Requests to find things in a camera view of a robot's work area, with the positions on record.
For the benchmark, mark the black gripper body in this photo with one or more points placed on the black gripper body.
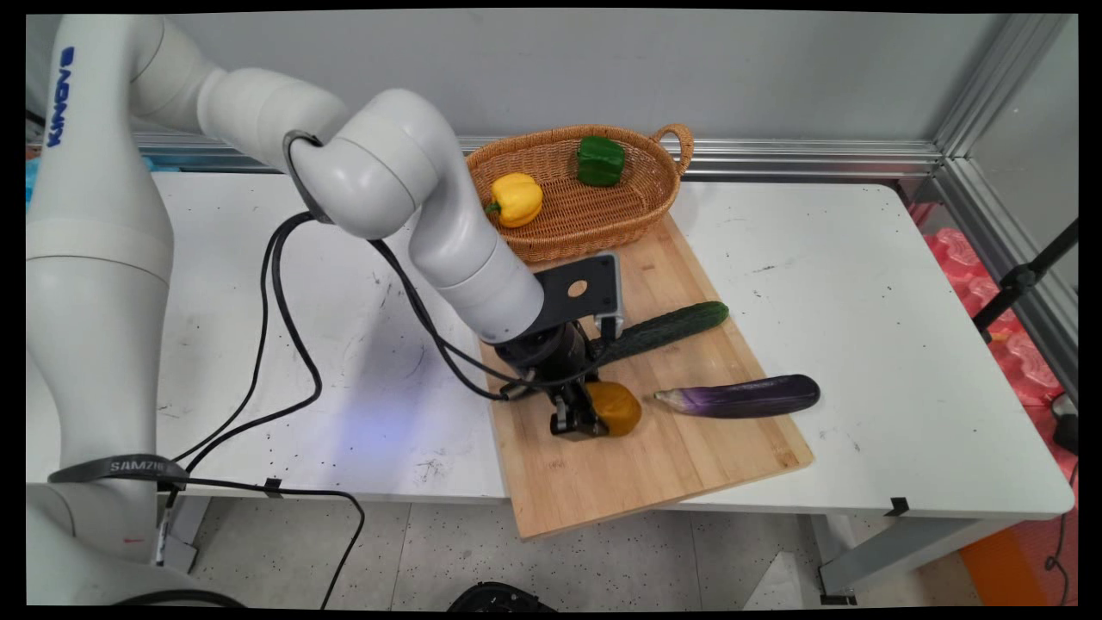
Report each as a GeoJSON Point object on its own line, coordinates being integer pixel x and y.
{"type": "Point", "coordinates": [551, 353]}

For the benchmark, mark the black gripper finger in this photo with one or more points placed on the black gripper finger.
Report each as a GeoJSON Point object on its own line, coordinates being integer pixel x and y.
{"type": "Point", "coordinates": [561, 418]}
{"type": "Point", "coordinates": [592, 415]}

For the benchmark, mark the orange bell pepper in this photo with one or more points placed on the orange bell pepper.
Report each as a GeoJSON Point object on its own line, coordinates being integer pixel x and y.
{"type": "Point", "coordinates": [622, 409]}

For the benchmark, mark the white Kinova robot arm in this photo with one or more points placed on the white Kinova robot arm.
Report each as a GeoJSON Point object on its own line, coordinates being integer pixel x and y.
{"type": "Point", "coordinates": [95, 327]}

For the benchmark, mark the wooden cutting board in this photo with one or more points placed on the wooden cutting board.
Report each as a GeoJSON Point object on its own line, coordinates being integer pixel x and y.
{"type": "Point", "coordinates": [689, 465]}

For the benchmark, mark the dark green cucumber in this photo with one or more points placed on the dark green cucumber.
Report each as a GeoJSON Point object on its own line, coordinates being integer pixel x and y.
{"type": "Point", "coordinates": [671, 327]}

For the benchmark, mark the woven wicker basket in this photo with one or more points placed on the woven wicker basket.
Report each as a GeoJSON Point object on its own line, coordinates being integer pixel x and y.
{"type": "Point", "coordinates": [594, 224]}

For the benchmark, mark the yellow bell pepper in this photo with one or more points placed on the yellow bell pepper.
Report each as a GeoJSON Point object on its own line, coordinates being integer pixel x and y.
{"type": "Point", "coordinates": [516, 200]}

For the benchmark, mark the purple eggplant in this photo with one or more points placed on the purple eggplant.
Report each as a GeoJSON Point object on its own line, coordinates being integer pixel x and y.
{"type": "Point", "coordinates": [749, 398]}

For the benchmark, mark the black round floor object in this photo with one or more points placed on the black round floor object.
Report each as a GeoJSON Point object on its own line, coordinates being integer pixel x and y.
{"type": "Point", "coordinates": [499, 598]}

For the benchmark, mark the green bell pepper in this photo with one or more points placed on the green bell pepper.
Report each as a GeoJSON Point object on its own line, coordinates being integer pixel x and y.
{"type": "Point", "coordinates": [600, 161]}

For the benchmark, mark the black tape marker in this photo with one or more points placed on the black tape marker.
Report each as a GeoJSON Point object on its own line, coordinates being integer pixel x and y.
{"type": "Point", "coordinates": [898, 507]}
{"type": "Point", "coordinates": [273, 486]}

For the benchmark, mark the grey table leg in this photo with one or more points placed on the grey table leg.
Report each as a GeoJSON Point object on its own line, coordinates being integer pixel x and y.
{"type": "Point", "coordinates": [185, 538]}
{"type": "Point", "coordinates": [895, 555]}

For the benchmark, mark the pink bubble sheet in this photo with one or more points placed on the pink bubble sheet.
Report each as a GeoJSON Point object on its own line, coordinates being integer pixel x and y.
{"type": "Point", "coordinates": [1020, 353]}

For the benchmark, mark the black tripod stand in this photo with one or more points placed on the black tripod stand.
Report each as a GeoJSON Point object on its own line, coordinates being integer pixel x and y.
{"type": "Point", "coordinates": [1020, 280]}

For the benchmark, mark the small black device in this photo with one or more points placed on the small black device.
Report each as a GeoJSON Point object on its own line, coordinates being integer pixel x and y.
{"type": "Point", "coordinates": [1067, 426]}

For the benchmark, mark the blue bubble sheet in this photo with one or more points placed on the blue bubble sheet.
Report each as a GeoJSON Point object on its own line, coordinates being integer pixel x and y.
{"type": "Point", "coordinates": [31, 181]}

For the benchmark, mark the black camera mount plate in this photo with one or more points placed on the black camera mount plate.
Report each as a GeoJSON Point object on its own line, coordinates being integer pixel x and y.
{"type": "Point", "coordinates": [585, 293]}

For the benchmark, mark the aluminium frame rail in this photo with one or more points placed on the aluminium frame rail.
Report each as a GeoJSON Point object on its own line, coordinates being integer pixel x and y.
{"type": "Point", "coordinates": [775, 158]}
{"type": "Point", "coordinates": [1007, 258]}

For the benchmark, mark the aluminium frame post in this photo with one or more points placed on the aluminium frame post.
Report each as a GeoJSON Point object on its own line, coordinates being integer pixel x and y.
{"type": "Point", "coordinates": [999, 86]}

